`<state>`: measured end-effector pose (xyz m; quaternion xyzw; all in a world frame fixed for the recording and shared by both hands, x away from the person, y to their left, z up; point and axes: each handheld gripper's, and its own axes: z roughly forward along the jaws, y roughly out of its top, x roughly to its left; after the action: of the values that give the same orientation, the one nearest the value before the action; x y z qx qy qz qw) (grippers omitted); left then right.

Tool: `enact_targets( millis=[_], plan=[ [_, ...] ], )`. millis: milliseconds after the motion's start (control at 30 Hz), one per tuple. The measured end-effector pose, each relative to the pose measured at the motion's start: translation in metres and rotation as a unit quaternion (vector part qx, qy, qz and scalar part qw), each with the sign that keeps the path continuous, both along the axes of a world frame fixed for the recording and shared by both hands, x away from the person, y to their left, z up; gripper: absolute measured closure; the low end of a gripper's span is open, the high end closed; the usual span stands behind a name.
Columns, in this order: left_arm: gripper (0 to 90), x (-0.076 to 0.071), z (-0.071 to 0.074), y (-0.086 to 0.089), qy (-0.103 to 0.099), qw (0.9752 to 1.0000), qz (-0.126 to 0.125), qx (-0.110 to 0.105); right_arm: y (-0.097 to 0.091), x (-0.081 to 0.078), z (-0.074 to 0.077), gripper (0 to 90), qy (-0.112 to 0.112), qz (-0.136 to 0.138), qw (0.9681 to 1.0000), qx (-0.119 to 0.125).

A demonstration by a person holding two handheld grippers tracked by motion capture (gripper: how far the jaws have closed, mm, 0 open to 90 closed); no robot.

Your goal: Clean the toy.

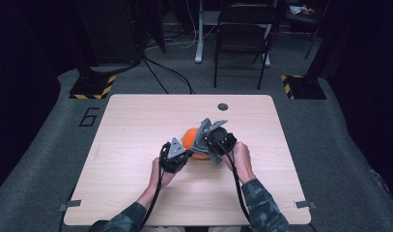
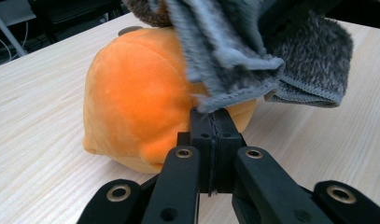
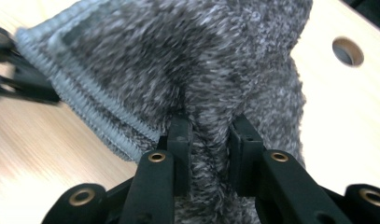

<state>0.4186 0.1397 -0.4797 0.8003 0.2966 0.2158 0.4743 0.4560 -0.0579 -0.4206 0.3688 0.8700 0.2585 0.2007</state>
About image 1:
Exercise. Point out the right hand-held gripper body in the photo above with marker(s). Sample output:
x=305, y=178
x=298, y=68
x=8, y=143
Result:
x=221, y=141

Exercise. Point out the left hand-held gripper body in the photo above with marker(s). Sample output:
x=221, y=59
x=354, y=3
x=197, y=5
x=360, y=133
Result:
x=174, y=159

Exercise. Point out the orange plush toy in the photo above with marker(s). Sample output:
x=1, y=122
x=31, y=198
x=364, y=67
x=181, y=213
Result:
x=189, y=138

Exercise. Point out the grey fluffy towel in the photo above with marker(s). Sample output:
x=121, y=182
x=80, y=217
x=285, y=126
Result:
x=200, y=141

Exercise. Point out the person's left hand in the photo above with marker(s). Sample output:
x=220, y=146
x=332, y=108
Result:
x=165, y=177

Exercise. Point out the person's right hand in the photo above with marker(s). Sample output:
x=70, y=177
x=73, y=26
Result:
x=242, y=162

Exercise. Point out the person's right leg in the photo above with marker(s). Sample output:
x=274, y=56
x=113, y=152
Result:
x=224, y=229

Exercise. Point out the black tape floor marking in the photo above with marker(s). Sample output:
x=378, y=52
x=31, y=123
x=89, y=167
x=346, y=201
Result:
x=88, y=117

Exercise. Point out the black stand striped base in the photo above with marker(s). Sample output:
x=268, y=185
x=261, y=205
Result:
x=91, y=87
x=305, y=87

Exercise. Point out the white desk leg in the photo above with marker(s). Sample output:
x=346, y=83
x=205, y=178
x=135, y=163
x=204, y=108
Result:
x=200, y=38

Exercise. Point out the black folding chair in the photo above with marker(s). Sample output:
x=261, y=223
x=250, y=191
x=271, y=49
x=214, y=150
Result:
x=245, y=38

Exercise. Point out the black equipment case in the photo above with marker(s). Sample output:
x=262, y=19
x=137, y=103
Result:
x=110, y=32

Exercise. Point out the dark curtain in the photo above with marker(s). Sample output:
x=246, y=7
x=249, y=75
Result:
x=368, y=96
x=20, y=96

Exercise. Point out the white and orange object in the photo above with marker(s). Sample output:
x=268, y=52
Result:
x=300, y=9

